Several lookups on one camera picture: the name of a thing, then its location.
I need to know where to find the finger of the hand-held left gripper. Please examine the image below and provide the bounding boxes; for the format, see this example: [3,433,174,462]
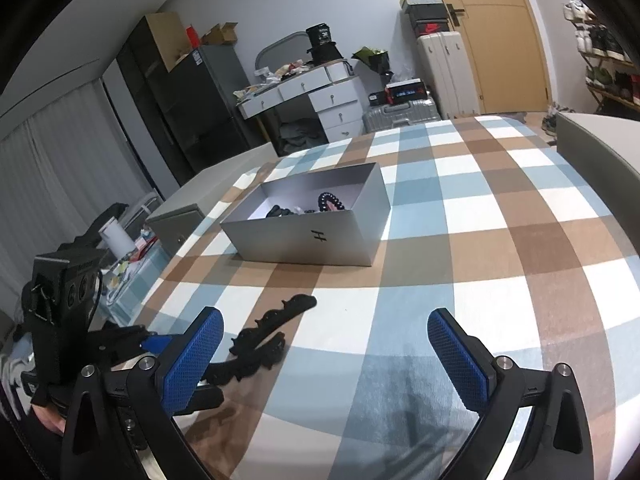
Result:
[172,382,226,416]
[139,332,176,357]

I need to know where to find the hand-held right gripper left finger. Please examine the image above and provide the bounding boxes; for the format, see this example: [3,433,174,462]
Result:
[60,306,226,480]

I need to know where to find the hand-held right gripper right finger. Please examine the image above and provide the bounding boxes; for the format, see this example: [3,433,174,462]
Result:
[426,308,596,480]

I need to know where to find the black spiked hair clip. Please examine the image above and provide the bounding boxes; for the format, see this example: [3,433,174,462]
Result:
[205,295,318,386]

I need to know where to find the grey cardboard box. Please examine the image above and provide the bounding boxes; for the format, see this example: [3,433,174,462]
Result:
[220,161,392,267]

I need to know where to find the large black bead bracelet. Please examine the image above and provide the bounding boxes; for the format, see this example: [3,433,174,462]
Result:
[316,190,351,213]

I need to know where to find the person's left forearm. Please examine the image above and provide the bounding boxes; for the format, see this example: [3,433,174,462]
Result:
[27,402,68,436]

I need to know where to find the clear plastic storage bin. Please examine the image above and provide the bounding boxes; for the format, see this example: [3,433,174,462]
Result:
[102,240,171,321]

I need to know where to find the white curtain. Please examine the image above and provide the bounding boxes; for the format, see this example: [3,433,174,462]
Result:
[0,77,166,301]

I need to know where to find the black hair hoops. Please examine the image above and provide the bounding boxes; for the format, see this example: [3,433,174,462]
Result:
[265,202,306,218]

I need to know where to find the black refrigerator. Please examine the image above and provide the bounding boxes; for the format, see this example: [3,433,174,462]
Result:
[116,15,258,186]

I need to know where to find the dark clothes pile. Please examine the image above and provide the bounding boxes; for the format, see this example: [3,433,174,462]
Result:
[280,120,328,153]

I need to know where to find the silver suitcase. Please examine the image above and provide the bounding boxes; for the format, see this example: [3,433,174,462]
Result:
[361,100,443,136]

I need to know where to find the grey sneakers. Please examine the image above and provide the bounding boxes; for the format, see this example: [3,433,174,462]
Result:
[540,102,576,136]

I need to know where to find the long black printed box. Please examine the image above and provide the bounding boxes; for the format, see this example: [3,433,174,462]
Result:
[386,79,428,103]

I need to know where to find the white desk with drawers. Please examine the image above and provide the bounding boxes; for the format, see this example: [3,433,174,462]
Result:
[236,60,368,143]

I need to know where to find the white suitcase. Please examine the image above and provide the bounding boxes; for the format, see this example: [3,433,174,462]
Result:
[416,31,483,120]

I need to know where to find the tall cardboard box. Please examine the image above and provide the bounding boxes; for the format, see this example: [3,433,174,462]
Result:
[146,11,193,73]

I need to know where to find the wooden shoe rack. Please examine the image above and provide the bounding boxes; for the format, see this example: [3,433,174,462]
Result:
[562,0,640,111]

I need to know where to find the black gift bag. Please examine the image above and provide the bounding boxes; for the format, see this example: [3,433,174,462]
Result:
[351,47,391,86]

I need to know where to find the open cardboard box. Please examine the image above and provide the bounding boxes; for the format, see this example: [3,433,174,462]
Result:
[200,21,240,47]

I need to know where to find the wooden door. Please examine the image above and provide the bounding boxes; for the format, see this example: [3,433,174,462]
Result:
[417,0,551,116]

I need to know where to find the red and black shoe box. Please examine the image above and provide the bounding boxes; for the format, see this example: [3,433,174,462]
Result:
[407,19,451,38]

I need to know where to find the black cylindrical container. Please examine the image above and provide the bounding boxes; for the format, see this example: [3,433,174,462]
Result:
[305,23,335,48]

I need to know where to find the group of assorted shoes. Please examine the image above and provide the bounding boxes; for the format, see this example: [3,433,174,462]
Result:
[562,0,640,108]

